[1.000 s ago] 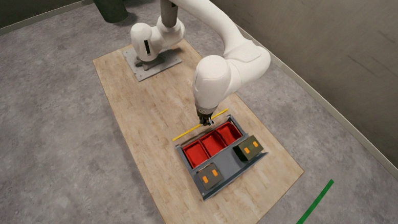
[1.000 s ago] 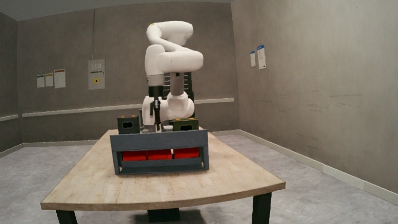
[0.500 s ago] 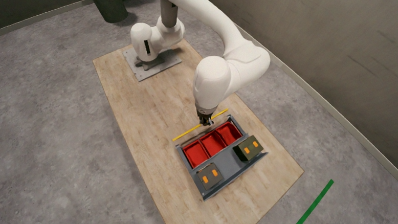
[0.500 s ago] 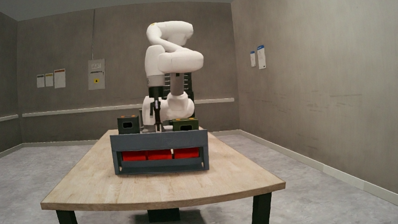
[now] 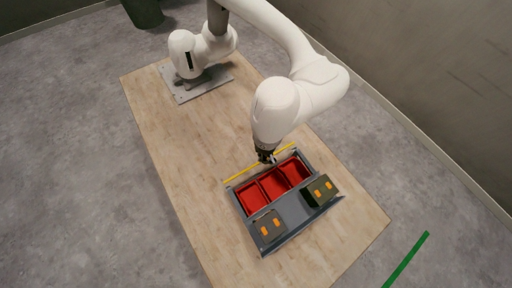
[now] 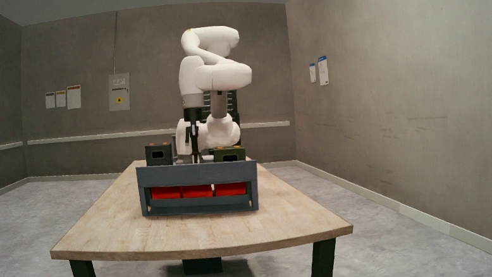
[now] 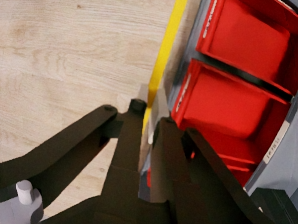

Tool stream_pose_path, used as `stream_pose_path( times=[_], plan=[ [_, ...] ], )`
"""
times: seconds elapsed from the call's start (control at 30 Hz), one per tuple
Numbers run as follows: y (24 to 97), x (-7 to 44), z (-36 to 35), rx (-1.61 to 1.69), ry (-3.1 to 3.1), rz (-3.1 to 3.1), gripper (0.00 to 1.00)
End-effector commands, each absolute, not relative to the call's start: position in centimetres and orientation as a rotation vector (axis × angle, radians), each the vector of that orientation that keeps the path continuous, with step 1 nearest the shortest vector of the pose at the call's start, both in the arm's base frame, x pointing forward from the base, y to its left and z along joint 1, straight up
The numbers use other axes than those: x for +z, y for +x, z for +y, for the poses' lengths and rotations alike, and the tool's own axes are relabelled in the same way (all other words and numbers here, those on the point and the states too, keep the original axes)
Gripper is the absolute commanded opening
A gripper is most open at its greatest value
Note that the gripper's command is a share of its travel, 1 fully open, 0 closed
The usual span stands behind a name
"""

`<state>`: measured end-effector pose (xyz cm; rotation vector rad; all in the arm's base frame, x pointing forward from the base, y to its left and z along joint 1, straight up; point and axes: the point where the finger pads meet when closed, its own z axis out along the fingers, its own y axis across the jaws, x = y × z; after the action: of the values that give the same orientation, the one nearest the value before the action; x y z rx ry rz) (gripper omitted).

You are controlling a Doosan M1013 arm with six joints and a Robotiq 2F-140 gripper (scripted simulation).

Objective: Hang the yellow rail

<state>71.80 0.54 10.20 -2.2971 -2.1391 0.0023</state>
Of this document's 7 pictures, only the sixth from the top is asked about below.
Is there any red open bin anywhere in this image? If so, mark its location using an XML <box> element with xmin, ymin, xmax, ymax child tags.
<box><xmin>151</xmin><ymin>186</ymin><xmax>183</xmax><ymax>199</ymax></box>
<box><xmin>182</xmin><ymin>185</ymin><xmax>212</xmax><ymax>198</ymax></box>
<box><xmin>214</xmin><ymin>182</ymin><xmax>245</xmax><ymax>196</ymax></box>

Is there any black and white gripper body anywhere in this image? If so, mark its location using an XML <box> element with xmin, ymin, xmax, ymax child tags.
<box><xmin>183</xmin><ymin>108</ymin><xmax>203</xmax><ymax>130</ymax></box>

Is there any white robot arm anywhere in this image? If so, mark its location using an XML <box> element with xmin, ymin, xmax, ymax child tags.
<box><xmin>173</xmin><ymin>27</ymin><xmax>252</xmax><ymax>164</ymax></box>

